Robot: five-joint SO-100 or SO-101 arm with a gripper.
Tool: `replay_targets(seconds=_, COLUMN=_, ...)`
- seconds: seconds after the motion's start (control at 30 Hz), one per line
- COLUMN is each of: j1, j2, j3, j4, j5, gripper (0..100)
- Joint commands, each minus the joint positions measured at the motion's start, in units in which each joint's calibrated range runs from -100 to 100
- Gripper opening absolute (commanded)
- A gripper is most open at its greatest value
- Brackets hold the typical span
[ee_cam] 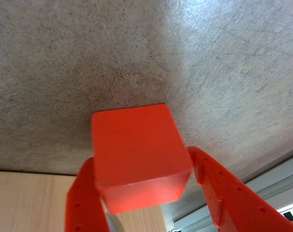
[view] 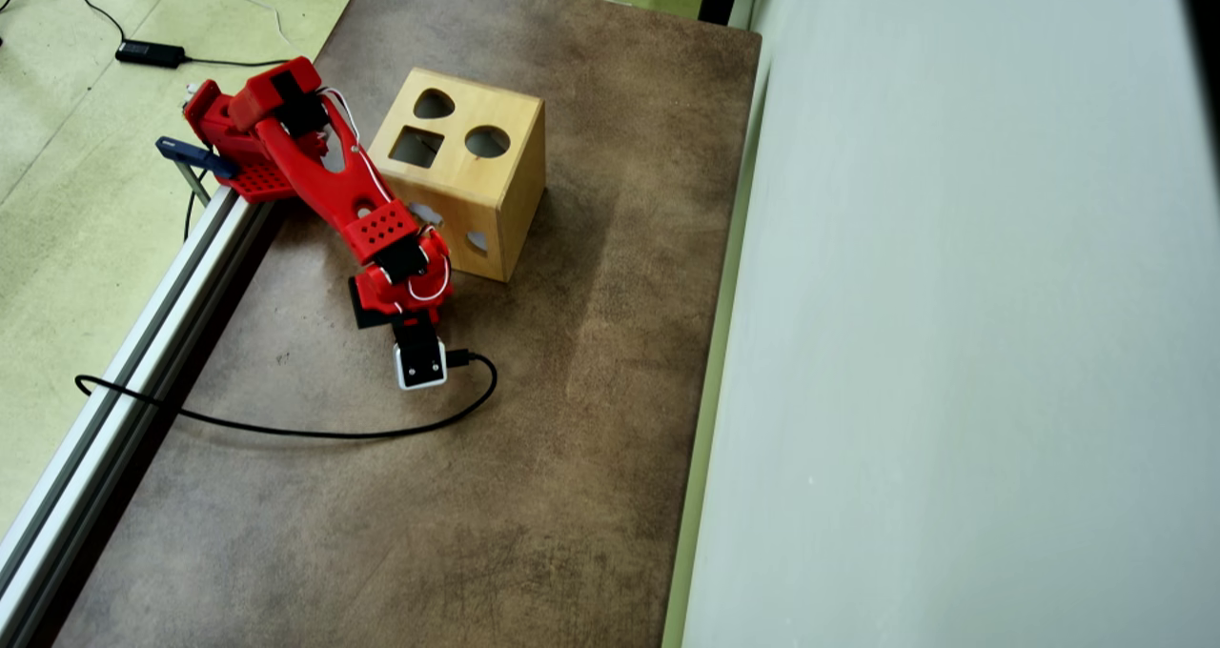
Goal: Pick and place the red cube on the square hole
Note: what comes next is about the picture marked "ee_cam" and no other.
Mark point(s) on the aluminium profile rail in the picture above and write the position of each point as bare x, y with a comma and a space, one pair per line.
277, 181

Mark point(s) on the red wooden cube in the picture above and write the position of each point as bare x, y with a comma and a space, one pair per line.
136, 149

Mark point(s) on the wooden shape sorter box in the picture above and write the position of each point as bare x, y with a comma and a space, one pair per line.
28, 205

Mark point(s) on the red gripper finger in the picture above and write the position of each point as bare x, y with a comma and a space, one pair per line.
86, 207
233, 200

